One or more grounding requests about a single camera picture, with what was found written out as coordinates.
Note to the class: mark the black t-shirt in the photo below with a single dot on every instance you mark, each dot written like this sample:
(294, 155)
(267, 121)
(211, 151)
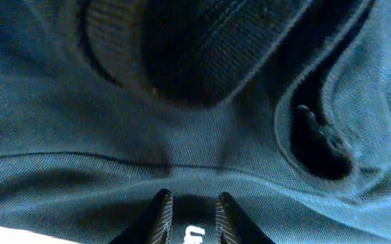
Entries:
(285, 104)

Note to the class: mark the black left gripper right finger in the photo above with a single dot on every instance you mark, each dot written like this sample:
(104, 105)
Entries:
(234, 226)

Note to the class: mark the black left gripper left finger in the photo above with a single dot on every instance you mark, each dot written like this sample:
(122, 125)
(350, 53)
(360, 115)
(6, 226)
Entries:
(153, 225)

